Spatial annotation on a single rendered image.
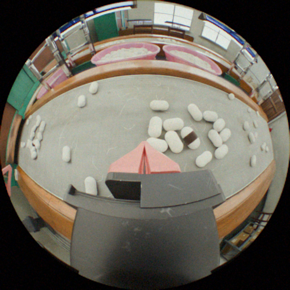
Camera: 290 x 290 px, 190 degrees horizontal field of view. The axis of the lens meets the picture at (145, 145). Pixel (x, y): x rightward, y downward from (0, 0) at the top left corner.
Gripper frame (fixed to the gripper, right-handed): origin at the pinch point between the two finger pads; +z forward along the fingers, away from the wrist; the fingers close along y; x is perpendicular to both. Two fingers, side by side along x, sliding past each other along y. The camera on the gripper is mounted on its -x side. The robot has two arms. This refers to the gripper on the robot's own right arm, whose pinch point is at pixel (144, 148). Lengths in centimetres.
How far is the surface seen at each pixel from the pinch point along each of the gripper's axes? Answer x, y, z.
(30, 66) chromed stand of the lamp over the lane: -30, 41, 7
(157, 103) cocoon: -4.8, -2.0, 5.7
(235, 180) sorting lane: 6.1, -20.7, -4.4
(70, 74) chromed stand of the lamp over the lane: -17.3, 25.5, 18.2
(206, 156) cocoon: 0.9, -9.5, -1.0
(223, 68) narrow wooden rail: -32, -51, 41
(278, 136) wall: -16, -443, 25
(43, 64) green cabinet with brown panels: -53, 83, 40
